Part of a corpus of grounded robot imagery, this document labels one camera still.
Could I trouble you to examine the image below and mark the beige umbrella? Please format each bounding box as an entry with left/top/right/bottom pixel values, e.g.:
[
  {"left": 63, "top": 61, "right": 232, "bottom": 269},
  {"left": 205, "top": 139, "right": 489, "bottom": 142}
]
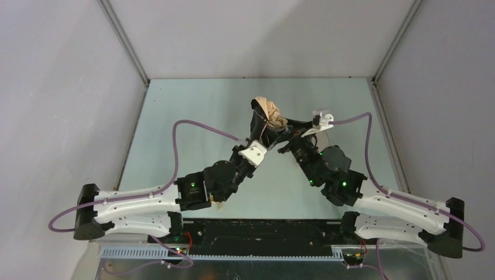
[{"left": 249, "top": 96, "right": 293, "bottom": 150}]

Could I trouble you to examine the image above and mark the beige umbrella sleeve cover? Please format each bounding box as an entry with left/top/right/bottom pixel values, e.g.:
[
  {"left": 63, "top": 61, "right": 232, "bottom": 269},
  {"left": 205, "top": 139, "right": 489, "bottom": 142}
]
[{"left": 315, "top": 131, "right": 330, "bottom": 151}]

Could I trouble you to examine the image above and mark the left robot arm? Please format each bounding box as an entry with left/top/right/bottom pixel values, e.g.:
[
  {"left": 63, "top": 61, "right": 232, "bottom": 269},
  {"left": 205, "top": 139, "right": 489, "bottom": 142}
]
[{"left": 73, "top": 141, "right": 267, "bottom": 240}]

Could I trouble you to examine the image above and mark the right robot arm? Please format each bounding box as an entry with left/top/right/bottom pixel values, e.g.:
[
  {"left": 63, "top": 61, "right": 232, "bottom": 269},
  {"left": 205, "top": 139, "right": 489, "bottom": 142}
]
[{"left": 278, "top": 129, "right": 465, "bottom": 259}]

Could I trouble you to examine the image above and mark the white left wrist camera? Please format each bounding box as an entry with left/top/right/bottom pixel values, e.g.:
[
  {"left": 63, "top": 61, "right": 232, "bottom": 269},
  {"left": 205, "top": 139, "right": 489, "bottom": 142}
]
[{"left": 238, "top": 140, "right": 268, "bottom": 168}]

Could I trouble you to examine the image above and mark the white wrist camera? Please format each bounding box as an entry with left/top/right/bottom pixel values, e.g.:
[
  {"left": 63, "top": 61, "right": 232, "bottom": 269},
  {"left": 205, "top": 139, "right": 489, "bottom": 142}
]
[
  {"left": 238, "top": 140, "right": 268, "bottom": 168},
  {"left": 301, "top": 109, "right": 334, "bottom": 137}
]

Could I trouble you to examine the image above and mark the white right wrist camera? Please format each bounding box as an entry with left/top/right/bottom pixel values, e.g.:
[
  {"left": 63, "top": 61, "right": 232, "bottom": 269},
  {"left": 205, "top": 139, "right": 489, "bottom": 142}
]
[{"left": 301, "top": 109, "right": 334, "bottom": 137}]

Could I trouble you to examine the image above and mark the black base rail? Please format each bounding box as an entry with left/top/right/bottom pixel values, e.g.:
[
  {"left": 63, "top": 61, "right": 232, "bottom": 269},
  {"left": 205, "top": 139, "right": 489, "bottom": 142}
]
[{"left": 160, "top": 218, "right": 361, "bottom": 255}]

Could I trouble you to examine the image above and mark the aluminium frame rail right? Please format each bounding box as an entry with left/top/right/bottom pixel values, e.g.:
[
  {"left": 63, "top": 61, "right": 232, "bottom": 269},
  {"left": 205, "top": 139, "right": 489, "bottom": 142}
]
[{"left": 367, "top": 0, "right": 425, "bottom": 194}]

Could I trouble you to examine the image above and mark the aluminium frame rail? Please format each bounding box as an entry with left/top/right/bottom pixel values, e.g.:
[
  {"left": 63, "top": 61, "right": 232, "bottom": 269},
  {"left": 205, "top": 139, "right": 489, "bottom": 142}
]
[
  {"left": 367, "top": 0, "right": 425, "bottom": 194},
  {"left": 96, "top": 0, "right": 150, "bottom": 88}
]

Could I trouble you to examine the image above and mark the grey slotted cable duct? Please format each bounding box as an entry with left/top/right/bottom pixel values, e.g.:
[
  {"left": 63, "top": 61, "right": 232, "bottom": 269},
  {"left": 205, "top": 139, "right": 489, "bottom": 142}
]
[{"left": 100, "top": 246, "right": 343, "bottom": 261}]

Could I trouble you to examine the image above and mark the aluminium frame rail left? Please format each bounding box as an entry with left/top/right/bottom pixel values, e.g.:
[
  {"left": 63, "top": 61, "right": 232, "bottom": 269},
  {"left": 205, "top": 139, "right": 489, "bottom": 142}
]
[{"left": 96, "top": 0, "right": 150, "bottom": 88}]

